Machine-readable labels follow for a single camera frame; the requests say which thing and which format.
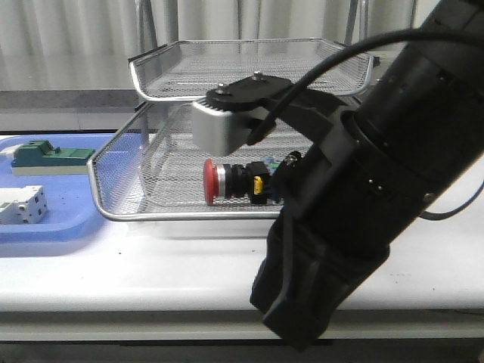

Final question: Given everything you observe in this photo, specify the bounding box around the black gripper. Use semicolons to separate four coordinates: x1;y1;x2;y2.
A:
205;73;390;352

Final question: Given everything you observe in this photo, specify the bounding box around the red emergency stop button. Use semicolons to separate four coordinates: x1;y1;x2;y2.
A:
203;150;303;206

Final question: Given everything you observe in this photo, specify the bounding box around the silver mesh tray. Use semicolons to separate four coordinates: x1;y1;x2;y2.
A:
128;37;380;103
85;95;364;222

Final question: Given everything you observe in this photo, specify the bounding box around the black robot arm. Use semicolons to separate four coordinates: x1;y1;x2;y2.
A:
206;1;483;350

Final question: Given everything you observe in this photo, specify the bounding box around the blue plastic tray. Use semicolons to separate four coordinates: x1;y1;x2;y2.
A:
1;133;111;243

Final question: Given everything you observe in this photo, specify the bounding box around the white circuit breaker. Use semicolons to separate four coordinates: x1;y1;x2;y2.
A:
1;185;48;225

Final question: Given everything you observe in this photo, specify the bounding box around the green and cream terminal block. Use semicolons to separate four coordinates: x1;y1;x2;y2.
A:
11;140;95;176

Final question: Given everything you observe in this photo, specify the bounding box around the white small part in tray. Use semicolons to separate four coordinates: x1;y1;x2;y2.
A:
0;145;19;159

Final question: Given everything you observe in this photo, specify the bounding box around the grey stone counter ledge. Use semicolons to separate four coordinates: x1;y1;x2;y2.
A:
0;50;484;110

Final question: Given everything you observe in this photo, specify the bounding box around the black camera cable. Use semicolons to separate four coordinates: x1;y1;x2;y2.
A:
247;28;484;222

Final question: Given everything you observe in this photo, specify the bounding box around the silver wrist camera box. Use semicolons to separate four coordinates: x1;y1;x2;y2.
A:
191;98;268;157

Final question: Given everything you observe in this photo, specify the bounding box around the silver wire rack frame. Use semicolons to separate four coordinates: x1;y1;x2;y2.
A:
135;1;370;53

